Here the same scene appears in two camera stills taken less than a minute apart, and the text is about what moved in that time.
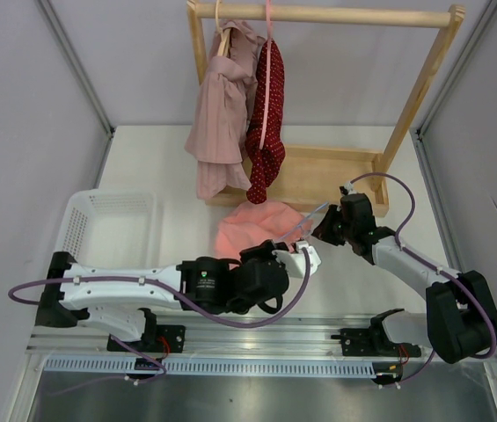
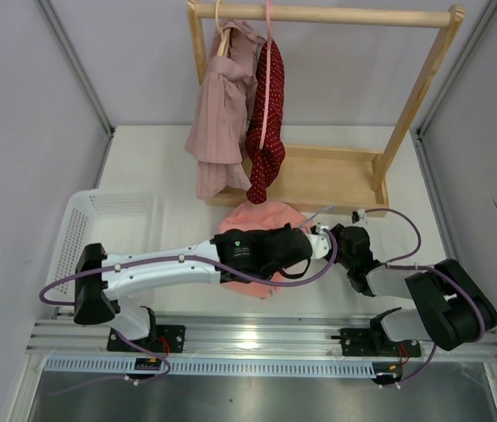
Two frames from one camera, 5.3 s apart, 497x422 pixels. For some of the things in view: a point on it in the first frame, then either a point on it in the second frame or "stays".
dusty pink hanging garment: [215, 140] stays
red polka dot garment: [264, 165] stays
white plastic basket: [113, 229] stays
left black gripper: [264, 250] -> [257, 236]
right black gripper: [323, 230] -> [336, 230]
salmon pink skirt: [252, 223] stays
